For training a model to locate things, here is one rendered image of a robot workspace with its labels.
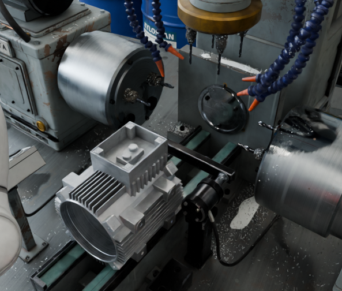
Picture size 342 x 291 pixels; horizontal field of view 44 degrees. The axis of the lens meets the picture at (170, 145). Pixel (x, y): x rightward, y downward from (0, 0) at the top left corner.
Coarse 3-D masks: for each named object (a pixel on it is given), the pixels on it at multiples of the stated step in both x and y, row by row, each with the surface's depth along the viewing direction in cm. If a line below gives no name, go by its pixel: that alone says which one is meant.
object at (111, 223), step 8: (168, 168) 88; (176, 168) 89; (168, 176) 89; (64, 192) 82; (176, 208) 97; (112, 216) 78; (104, 224) 77; (112, 224) 77; (120, 224) 78; (72, 240) 92; (112, 264) 85; (120, 264) 85
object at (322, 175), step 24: (288, 120) 88; (312, 120) 87; (336, 120) 88; (240, 144) 97; (288, 144) 85; (312, 144) 84; (336, 144) 82; (264, 168) 87; (288, 168) 85; (312, 168) 83; (336, 168) 81; (264, 192) 90; (288, 192) 86; (312, 192) 83; (336, 192) 80; (288, 216) 90; (312, 216) 85; (336, 216) 83
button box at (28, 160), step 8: (24, 152) 92; (32, 152) 93; (16, 160) 90; (24, 160) 92; (32, 160) 93; (40, 160) 94; (16, 168) 90; (24, 168) 91; (32, 168) 93; (8, 176) 89; (16, 176) 90; (24, 176) 91; (8, 184) 89; (16, 184) 90
